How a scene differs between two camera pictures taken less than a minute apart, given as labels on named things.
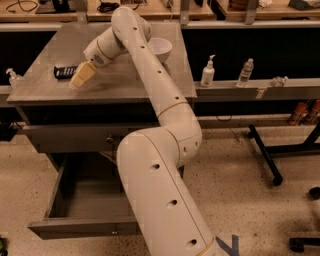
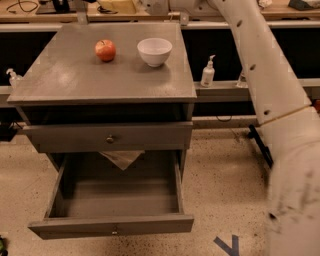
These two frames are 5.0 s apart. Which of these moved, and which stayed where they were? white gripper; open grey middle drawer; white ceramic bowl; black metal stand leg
Moved: white gripper
Stayed: open grey middle drawer; white ceramic bowl; black metal stand leg
